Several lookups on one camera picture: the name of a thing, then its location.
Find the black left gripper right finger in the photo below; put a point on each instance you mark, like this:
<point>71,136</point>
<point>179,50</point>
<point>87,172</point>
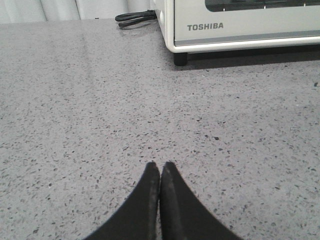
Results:
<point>182,215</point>

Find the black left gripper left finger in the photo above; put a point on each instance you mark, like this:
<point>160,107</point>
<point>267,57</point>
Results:
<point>136,218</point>

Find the white Toshiba toaster oven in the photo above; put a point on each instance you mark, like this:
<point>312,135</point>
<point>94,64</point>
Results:
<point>200,26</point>

